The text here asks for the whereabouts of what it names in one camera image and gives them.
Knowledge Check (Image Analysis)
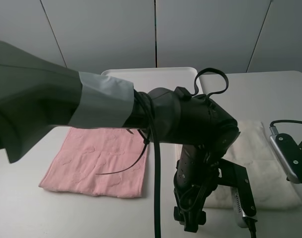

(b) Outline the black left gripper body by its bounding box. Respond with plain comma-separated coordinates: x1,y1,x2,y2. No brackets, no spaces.
173,144,223,216

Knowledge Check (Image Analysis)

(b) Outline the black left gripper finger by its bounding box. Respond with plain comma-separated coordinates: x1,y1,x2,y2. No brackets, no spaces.
173,206,185,225
184,210,206,233

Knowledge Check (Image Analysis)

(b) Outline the cream white towel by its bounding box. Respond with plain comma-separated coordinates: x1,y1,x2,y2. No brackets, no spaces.
175,119,302,210

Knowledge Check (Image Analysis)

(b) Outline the pink towel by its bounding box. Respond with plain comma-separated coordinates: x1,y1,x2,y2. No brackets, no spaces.
39,128,149,198

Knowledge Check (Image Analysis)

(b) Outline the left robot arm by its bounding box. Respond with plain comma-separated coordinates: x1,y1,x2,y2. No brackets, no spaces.
0,41,239,237

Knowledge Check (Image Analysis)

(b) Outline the white rectangular plastic tray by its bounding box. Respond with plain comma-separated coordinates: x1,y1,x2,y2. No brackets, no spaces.
102,67,198,93

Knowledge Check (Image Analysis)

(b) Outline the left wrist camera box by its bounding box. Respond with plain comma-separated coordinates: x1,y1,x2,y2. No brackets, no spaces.
218,159,257,232

